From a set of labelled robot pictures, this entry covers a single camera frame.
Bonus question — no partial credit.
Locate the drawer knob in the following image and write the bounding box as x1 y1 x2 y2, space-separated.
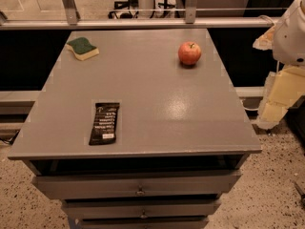
140 210 148 219
135 186 145 197

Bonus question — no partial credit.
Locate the grey metal railing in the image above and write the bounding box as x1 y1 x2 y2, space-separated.
0 0 278 30

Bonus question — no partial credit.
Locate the white cable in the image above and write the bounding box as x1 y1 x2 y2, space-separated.
241 98 262 112

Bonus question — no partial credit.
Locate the grey drawer cabinet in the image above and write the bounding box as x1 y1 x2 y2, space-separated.
10 29 260 229

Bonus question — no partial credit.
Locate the green and yellow sponge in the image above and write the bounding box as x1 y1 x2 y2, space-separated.
66 37 99 61

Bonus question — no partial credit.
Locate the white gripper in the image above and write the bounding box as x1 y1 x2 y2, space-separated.
253 0 305 130

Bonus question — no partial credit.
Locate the top drawer knob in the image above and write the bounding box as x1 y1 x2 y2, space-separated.
135 186 145 197

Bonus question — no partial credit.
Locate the black rxbar chocolate wrapper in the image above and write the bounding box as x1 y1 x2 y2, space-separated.
89 102 120 145

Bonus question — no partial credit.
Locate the red apple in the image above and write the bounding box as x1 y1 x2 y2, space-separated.
178 41 201 65

